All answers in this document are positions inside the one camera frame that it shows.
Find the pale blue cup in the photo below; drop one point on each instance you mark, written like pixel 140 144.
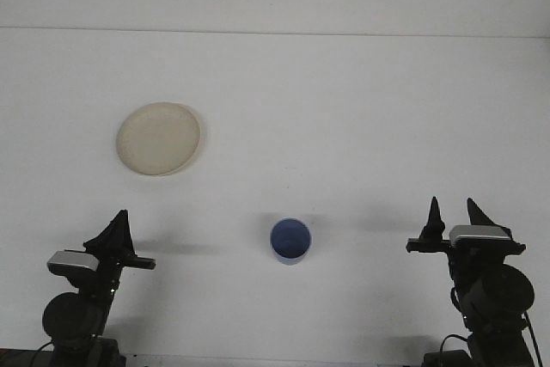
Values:
pixel 290 240

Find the grey camera box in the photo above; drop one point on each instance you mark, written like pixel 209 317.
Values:
pixel 73 261
pixel 479 234

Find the pale round plate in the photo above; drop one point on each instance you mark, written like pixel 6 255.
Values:
pixel 159 139

